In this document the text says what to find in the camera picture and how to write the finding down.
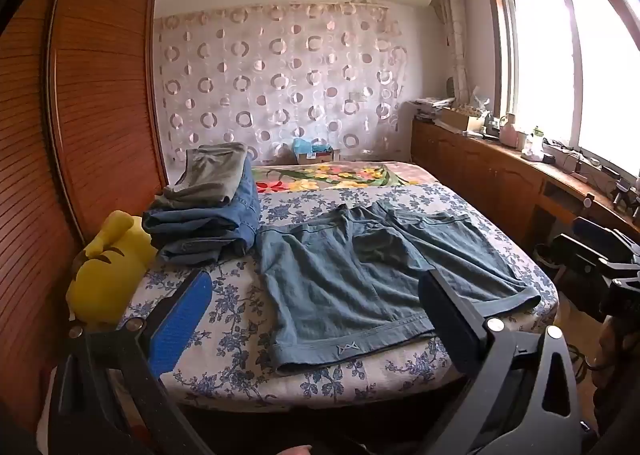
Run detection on yellow plush toy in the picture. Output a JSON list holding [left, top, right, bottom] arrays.
[[66, 210, 159, 327]]

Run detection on blue-grey short pants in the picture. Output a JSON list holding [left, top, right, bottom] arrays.
[[255, 200, 543, 378]]

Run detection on circle pattern sheer curtain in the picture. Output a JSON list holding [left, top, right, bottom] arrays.
[[152, 0, 449, 169]]

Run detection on folded blue jeans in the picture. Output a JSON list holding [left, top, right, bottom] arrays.
[[141, 159, 262, 267]]

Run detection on dark basket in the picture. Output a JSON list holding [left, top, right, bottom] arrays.
[[532, 242, 567, 282]]

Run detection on blue floral white blanket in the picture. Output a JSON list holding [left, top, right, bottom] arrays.
[[117, 182, 559, 412]]

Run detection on wooden slatted wardrobe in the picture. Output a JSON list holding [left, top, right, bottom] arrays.
[[0, 0, 169, 436]]

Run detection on wooden side cabinet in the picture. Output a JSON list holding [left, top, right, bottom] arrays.
[[410, 118, 640, 258]]

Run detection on stack of papers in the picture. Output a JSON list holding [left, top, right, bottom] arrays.
[[405, 96, 457, 122]]

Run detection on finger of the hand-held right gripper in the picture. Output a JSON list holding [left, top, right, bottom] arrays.
[[572, 216, 640, 262], [553, 233, 609, 282]]

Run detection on open cardboard box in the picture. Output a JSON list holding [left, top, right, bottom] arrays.
[[439, 106, 489, 134]]

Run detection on folded grey pants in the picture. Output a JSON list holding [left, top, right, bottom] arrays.
[[162, 142, 249, 210]]

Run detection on window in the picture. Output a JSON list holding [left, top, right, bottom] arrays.
[[492, 0, 640, 177]]

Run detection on small black stand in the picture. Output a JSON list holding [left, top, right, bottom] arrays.
[[611, 179, 637, 215]]

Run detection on bed with floral sheet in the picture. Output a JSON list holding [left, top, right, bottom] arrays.
[[251, 160, 442, 197]]

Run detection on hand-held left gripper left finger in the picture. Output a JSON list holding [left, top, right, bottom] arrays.
[[50, 270, 216, 455]]

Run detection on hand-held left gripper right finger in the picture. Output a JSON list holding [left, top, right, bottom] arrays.
[[419, 268, 587, 455]]

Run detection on white plastic bottle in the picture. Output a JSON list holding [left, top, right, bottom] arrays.
[[500, 112, 519, 147]]

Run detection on small cardboard box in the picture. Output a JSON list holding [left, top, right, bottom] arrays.
[[292, 144, 342, 164]]

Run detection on white bag with green cap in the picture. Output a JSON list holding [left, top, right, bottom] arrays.
[[521, 126, 547, 162]]

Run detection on gathered patterned curtain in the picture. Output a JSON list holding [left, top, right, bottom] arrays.
[[433, 0, 472, 102]]

